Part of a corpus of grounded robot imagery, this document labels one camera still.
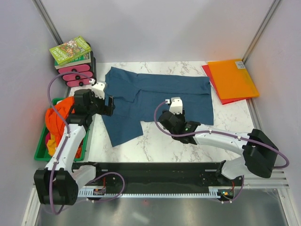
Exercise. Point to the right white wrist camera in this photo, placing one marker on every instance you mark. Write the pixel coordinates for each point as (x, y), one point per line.
(175, 105)

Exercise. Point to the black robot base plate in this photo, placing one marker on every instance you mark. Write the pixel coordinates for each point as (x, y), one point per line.
(160, 178)

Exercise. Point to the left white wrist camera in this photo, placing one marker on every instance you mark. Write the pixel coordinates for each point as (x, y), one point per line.
(98, 87)

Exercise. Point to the black pink drawer organizer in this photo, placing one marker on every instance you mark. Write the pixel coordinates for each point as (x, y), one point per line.
(80, 74)

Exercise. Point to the blue polo shirt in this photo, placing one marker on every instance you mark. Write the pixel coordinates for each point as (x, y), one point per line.
(136, 96)

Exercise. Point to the orange shirt in bin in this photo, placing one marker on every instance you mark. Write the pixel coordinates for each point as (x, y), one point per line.
(54, 123)

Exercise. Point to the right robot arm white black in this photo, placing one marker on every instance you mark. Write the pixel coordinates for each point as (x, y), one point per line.
(257, 152)

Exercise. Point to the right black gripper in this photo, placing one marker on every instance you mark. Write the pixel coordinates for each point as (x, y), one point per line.
(182, 116)

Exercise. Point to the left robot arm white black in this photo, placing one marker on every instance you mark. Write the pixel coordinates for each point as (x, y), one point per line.
(57, 184)

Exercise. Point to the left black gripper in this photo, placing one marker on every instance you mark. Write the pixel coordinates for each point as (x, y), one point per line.
(106, 110)

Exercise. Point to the grey slotted cable duct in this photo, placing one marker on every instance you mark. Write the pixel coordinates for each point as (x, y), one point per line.
(95, 192)

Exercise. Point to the light green book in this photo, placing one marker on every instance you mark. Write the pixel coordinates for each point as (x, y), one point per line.
(70, 50)

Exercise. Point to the dark green book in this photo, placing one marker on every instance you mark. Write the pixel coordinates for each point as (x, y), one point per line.
(84, 59)

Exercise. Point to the orange plastic folder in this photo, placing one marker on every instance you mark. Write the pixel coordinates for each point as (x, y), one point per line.
(232, 79)

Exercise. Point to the red plastic folder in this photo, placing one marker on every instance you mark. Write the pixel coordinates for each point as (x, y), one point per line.
(222, 101)

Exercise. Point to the yellow shirt in bin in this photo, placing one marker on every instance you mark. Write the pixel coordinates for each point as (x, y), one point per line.
(52, 146)

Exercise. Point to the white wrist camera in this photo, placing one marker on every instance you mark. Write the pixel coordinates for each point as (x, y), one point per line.
(175, 105)
(98, 87)

